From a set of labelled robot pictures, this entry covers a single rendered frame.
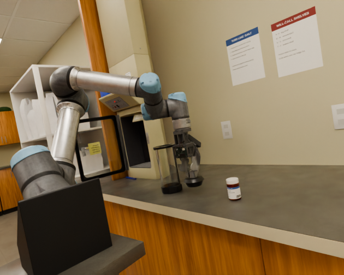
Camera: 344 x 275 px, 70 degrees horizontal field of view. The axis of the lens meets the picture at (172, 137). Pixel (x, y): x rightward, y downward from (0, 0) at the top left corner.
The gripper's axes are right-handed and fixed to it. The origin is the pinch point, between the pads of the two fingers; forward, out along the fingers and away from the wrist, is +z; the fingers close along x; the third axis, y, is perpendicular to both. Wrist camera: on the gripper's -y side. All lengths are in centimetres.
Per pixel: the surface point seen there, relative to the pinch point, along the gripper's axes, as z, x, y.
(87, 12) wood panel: -108, -78, -29
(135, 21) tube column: -88, -39, -30
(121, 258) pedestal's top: 10, 3, 49
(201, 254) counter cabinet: 27.3, 6.7, 15.1
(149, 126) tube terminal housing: -24, -40, -27
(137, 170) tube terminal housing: 4, -59, -30
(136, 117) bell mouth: -31, -52, -30
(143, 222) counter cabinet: 21.7, -27.9, 6.1
